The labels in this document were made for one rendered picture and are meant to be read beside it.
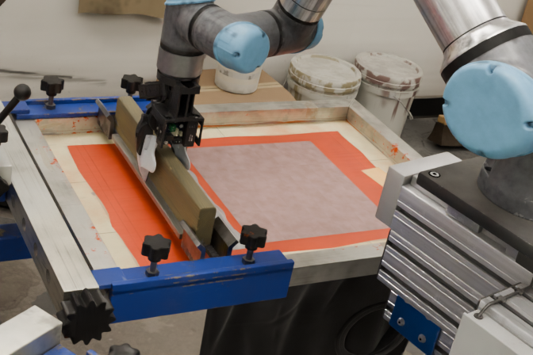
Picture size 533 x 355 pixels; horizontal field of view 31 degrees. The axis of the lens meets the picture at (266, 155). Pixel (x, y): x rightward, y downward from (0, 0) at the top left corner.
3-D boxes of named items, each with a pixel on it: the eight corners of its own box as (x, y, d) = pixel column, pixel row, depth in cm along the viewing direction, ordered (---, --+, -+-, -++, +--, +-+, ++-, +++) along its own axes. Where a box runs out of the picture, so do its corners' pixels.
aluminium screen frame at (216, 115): (350, 112, 220) (354, 98, 218) (511, 254, 175) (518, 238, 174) (8, 128, 182) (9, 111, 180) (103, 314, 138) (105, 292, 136)
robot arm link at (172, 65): (152, 38, 155) (197, 38, 159) (148, 64, 157) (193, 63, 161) (169, 57, 149) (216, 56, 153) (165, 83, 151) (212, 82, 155)
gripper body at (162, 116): (158, 152, 156) (168, 85, 150) (140, 127, 162) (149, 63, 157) (201, 149, 159) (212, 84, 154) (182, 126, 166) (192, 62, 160)
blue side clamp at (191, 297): (272, 279, 156) (281, 244, 153) (286, 297, 152) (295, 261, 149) (97, 303, 142) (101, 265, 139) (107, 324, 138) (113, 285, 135)
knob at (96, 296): (100, 315, 133) (105, 272, 130) (113, 341, 129) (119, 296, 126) (47, 322, 130) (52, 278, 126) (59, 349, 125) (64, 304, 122)
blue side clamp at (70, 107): (153, 124, 198) (157, 94, 195) (162, 135, 194) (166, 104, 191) (8, 131, 184) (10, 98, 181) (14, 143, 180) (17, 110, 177)
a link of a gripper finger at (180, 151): (181, 192, 164) (178, 146, 159) (168, 175, 169) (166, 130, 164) (197, 188, 165) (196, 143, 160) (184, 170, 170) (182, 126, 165)
